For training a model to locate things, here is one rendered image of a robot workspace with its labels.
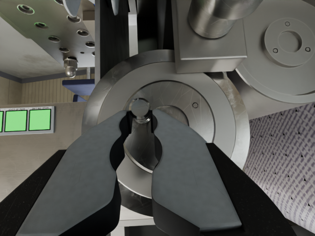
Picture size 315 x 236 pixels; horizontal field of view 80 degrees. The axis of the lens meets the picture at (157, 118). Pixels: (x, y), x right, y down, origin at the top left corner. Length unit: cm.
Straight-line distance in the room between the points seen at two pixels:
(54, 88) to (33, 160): 307
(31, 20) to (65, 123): 24
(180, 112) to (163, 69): 4
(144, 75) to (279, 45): 13
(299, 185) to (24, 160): 57
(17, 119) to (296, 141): 59
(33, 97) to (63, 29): 342
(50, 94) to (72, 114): 309
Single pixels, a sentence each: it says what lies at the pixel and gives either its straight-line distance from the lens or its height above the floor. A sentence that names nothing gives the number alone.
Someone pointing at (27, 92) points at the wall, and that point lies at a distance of 396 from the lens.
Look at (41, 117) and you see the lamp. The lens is 57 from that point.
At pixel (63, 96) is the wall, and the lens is 347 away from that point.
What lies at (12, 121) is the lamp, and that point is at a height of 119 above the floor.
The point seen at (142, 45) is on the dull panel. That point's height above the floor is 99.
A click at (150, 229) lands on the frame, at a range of 61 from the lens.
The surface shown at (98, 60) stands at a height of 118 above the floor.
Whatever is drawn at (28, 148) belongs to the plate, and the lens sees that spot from 58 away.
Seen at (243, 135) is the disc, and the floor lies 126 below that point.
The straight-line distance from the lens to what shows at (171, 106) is 15.
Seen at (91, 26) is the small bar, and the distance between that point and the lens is 39.
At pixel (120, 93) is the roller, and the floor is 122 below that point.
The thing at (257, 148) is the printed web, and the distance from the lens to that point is 40.
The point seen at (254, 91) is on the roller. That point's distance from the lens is 19.
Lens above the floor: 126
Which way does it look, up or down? 8 degrees down
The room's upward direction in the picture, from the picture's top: 177 degrees clockwise
